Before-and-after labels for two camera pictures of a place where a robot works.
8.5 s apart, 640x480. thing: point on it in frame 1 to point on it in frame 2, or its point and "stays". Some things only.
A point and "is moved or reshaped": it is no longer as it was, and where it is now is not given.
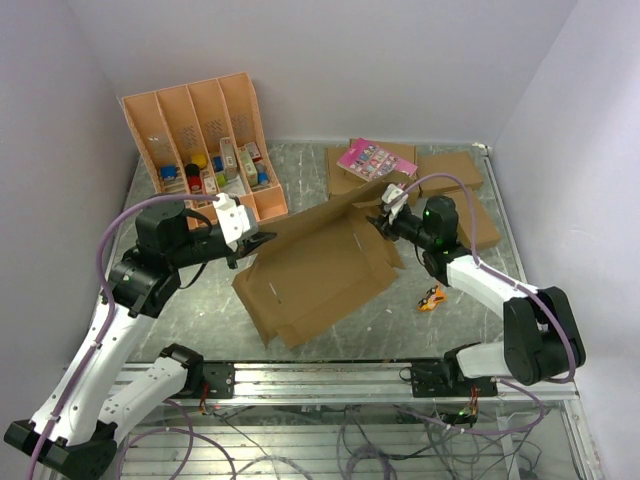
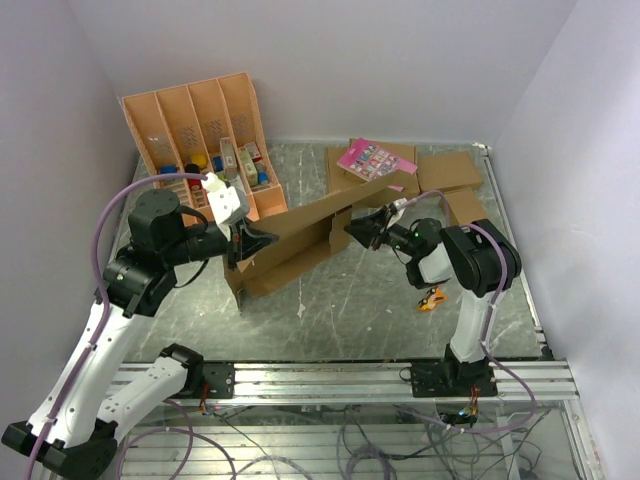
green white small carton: [248, 166] stays
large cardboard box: [318, 267] is moved or reshaped
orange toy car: [430, 300] stays
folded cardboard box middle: [458, 163] stays
